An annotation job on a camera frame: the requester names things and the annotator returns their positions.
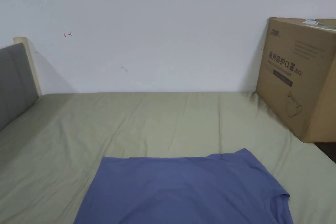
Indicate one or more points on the brown cardboard carton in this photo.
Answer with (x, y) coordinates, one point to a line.
(302, 77)

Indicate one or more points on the blue shirt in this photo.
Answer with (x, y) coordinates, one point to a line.
(183, 190)

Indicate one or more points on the bed with pale green sheet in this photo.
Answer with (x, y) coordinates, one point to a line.
(168, 119)

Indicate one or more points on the grey padded headboard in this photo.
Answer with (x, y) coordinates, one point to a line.
(15, 82)

